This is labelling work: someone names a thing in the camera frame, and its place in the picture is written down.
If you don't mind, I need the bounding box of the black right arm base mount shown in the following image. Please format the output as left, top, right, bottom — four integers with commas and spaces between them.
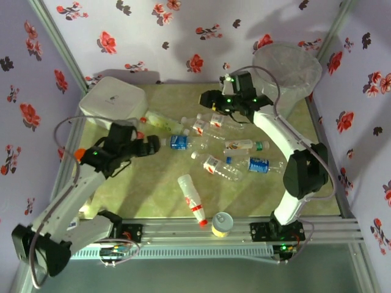
249, 221, 306, 244

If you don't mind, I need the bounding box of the colourful label bottle green band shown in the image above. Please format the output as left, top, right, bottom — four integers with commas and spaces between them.
222, 139, 271, 156

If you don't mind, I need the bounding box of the white lidded storage box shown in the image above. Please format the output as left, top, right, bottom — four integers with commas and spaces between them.
78, 76, 147, 126

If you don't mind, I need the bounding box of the blue label bottle white cap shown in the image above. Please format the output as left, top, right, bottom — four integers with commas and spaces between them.
160, 134, 210, 152

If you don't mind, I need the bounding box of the aluminium side rail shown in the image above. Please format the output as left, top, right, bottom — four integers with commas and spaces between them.
50, 112, 89, 211
305, 91, 361, 219

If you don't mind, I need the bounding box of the grey base cable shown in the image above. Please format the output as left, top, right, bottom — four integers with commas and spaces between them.
99, 239, 141, 267
276, 213, 315, 265

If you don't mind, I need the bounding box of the grey right arm cable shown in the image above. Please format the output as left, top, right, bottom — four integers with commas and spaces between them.
252, 65, 337, 202

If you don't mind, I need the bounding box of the yellow tin can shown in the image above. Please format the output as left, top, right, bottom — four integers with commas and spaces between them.
211, 212, 235, 238

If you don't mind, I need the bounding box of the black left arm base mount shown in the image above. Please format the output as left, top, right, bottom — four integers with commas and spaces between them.
120, 223, 144, 244

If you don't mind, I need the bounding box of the white slotted cable duct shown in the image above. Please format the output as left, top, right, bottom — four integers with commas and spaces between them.
70, 244, 275, 261

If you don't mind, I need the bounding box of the grey left arm cable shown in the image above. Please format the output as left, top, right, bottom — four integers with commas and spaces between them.
29, 115, 106, 289

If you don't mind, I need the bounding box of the clear bottle red white label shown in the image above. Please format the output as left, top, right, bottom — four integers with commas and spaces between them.
196, 112, 245, 131
181, 117, 227, 142
190, 151, 244, 183

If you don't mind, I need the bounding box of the aluminium mounting rail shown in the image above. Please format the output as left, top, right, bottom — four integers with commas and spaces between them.
122, 215, 363, 245

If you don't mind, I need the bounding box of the pale green bottle red cap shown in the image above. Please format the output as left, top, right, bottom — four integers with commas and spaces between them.
139, 110, 185, 134

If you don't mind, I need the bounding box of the clear plastic bin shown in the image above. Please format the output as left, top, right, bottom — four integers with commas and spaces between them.
252, 42, 323, 120

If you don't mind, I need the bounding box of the white bottle red cap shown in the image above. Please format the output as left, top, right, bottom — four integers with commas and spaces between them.
177, 173, 209, 228

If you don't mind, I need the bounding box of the small circuit board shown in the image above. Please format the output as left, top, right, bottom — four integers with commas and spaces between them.
100, 245, 131, 259

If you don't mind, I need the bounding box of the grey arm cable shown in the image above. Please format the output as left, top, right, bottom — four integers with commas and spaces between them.
29, 115, 106, 289
252, 65, 337, 202

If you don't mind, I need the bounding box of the aluminium frame post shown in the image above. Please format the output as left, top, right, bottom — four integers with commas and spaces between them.
27, 0, 91, 92
314, 0, 358, 62

